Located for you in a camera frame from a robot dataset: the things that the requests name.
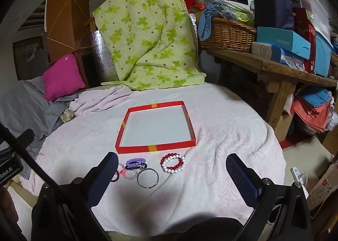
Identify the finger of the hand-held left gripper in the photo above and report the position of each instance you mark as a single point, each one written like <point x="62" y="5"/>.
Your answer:
<point x="25" y="137"/>

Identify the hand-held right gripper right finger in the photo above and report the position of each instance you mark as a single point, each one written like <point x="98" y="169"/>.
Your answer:
<point x="243" y="180"/>

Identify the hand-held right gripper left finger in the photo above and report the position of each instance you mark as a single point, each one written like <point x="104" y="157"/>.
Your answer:
<point x="103" y="177"/>

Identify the dark red bangle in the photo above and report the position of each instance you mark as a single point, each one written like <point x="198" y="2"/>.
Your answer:
<point x="114" y="177"/>

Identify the silver metal bangle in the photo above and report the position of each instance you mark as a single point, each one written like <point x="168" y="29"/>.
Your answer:
<point x="138" y="177"/>

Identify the red shallow box tray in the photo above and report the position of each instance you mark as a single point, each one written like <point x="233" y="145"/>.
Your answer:
<point x="155" y="127"/>

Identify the grey blanket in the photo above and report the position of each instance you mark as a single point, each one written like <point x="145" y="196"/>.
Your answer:
<point x="23" y="106"/>

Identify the floral patterned cloth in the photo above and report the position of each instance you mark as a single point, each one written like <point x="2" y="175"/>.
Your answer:
<point x="67" y="115"/>

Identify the white handheld device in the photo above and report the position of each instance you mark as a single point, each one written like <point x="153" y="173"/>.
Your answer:
<point x="296" y="175"/>

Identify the brown cardboard box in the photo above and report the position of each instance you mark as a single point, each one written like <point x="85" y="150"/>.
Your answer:
<point x="282" y="124"/>

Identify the magenta pillow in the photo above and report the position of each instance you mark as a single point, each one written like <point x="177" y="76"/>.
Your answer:
<point x="62" y="77"/>

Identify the floral paper bag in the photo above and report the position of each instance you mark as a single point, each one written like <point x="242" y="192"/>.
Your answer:
<point x="322" y="188"/>

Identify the dark wooden cabinet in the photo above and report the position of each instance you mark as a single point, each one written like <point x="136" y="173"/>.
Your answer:
<point x="26" y="56"/>

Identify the folded orange cloths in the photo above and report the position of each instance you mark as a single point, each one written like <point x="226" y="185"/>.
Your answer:
<point x="311" y="113"/>

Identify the folded blue cloths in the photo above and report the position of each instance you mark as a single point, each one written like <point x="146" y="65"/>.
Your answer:
<point x="314" y="97"/>

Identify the silver foil mat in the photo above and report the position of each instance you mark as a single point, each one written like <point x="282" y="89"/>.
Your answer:
<point x="101" y="56"/>

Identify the wooden bench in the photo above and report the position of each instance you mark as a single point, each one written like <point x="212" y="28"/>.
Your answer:
<point x="277" y="69"/>

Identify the blue box with white end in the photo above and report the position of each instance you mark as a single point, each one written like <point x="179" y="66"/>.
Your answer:
<point x="280" y="55"/>

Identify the orange-brown board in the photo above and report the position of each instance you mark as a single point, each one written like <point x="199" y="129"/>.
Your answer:
<point x="66" y="6"/>

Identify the light blue cardboard box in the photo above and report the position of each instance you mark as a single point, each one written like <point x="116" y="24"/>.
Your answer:
<point x="282" y="41"/>

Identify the wicker basket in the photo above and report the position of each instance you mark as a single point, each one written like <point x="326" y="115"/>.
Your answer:
<point x="227" y="35"/>

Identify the blue plastic bin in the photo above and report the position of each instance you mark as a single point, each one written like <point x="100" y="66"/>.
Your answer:
<point x="323" y="53"/>

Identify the green floral pillow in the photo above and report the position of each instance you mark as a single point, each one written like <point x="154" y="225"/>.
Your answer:
<point x="148" y="32"/>

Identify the tall red box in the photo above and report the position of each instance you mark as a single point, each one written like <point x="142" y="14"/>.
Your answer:
<point x="309" y="40"/>

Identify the blue cloth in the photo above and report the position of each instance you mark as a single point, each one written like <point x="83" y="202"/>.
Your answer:
<point x="204" y="21"/>

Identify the navy blue bag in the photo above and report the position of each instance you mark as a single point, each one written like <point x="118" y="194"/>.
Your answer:
<point x="272" y="6"/>

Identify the white plastic bag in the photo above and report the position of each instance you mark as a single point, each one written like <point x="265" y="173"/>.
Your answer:
<point x="314" y="3"/>

